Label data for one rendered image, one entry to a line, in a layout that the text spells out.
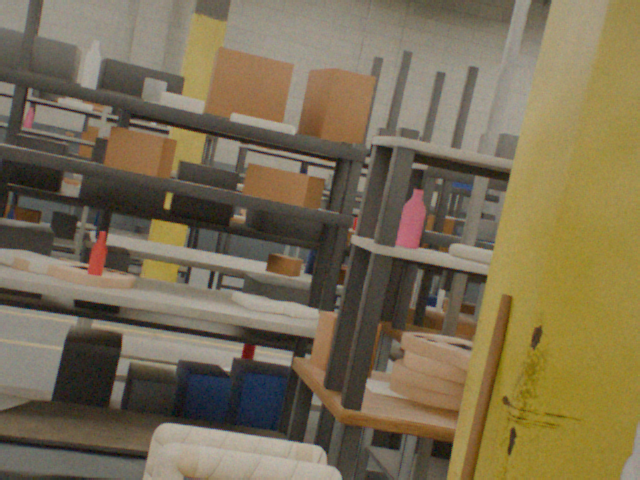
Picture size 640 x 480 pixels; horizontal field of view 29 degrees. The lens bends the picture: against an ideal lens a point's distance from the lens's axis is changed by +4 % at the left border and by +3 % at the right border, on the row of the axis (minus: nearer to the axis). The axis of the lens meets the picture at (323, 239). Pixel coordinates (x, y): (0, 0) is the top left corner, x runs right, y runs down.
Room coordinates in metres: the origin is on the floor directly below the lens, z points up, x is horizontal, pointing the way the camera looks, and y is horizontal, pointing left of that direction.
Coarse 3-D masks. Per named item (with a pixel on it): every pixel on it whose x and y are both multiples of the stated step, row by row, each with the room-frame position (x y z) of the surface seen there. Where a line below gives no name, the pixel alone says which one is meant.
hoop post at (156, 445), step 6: (150, 444) 1.32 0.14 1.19; (156, 444) 1.31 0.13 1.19; (162, 444) 1.31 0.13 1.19; (150, 450) 1.32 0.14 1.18; (156, 450) 1.31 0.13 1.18; (150, 456) 1.32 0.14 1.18; (156, 456) 1.31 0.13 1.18; (150, 462) 1.31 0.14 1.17; (150, 468) 1.31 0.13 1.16; (144, 474) 1.32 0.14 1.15; (150, 474) 1.31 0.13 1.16
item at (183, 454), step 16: (176, 448) 1.24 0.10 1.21; (192, 448) 1.24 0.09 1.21; (208, 448) 1.25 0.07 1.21; (176, 464) 1.23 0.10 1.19; (192, 464) 1.23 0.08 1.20; (208, 464) 1.24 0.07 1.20; (224, 464) 1.24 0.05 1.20; (240, 464) 1.25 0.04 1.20; (256, 464) 1.25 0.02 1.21; (272, 464) 1.26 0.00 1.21; (288, 464) 1.26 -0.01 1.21; (304, 464) 1.27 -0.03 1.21
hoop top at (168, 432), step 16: (160, 432) 1.31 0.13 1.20; (176, 432) 1.32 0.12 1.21; (192, 432) 1.32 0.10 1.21; (208, 432) 1.33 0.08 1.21; (224, 432) 1.34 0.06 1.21; (224, 448) 1.32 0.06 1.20; (240, 448) 1.33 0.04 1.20; (256, 448) 1.33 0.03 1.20; (272, 448) 1.34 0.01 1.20; (288, 448) 1.34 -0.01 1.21; (304, 448) 1.35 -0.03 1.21; (320, 448) 1.36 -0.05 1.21
